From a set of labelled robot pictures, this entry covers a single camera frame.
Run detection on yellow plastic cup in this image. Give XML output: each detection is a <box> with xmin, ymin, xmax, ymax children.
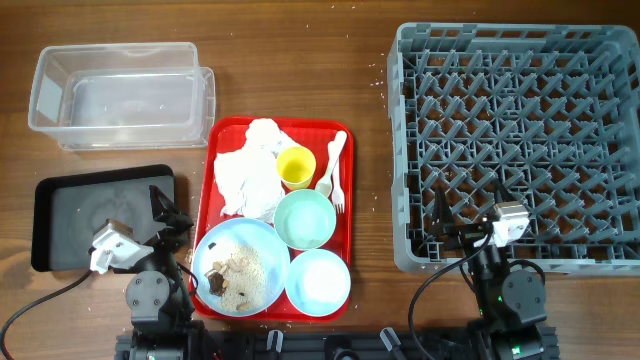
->
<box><xmin>276</xmin><ymin>146</ymin><xmax>316</xmax><ymax>190</ymax></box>

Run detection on light blue small bowl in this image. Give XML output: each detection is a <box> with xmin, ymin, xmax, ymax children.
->
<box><xmin>285</xmin><ymin>249</ymin><xmax>352</xmax><ymax>317</ymax></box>

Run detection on white napkin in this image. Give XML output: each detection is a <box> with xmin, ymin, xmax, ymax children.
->
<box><xmin>214</xmin><ymin>118</ymin><xmax>298</xmax><ymax>224</ymax></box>

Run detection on white plastic fork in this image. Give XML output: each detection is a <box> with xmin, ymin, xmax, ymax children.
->
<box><xmin>331</xmin><ymin>150</ymin><xmax>345</xmax><ymax>214</ymax></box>

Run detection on grey dishwasher rack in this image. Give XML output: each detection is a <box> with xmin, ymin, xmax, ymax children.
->
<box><xmin>387</xmin><ymin>22</ymin><xmax>639</xmax><ymax>276</ymax></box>

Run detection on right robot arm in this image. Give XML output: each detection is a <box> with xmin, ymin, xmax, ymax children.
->
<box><xmin>428</xmin><ymin>180</ymin><xmax>548</xmax><ymax>359</ymax></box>

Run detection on clear plastic bin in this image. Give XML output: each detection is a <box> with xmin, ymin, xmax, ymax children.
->
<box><xmin>28</xmin><ymin>42</ymin><xmax>216</xmax><ymax>151</ymax></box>

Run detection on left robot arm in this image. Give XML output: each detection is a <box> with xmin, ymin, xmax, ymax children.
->
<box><xmin>114</xmin><ymin>185</ymin><xmax>204</xmax><ymax>360</ymax></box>

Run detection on black tray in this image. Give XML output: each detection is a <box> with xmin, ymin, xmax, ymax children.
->
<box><xmin>31</xmin><ymin>164</ymin><xmax>175</xmax><ymax>272</ymax></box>

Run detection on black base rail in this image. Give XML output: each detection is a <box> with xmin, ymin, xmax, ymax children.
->
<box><xmin>114</xmin><ymin>327</ymin><xmax>559</xmax><ymax>360</ymax></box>

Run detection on light blue plate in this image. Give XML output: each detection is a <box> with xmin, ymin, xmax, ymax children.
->
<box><xmin>191</xmin><ymin>218</ymin><xmax>291</xmax><ymax>318</ymax></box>

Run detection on green bowl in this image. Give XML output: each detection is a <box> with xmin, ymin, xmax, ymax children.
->
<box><xmin>273</xmin><ymin>189</ymin><xmax>337</xmax><ymax>251</ymax></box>

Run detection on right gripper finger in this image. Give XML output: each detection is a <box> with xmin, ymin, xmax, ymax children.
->
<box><xmin>492</xmin><ymin>178</ymin><xmax>513</xmax><ymax>204</ymax></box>
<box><xmin>432</xmin><ymin>186</ymin><xmax>455</xmax><ymax>226</ymax></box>

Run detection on food scraps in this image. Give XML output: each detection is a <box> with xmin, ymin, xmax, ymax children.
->
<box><xmin>205</xmin><ymin>243</ymin><xmax>266</xmax><ymax>313</ymax></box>

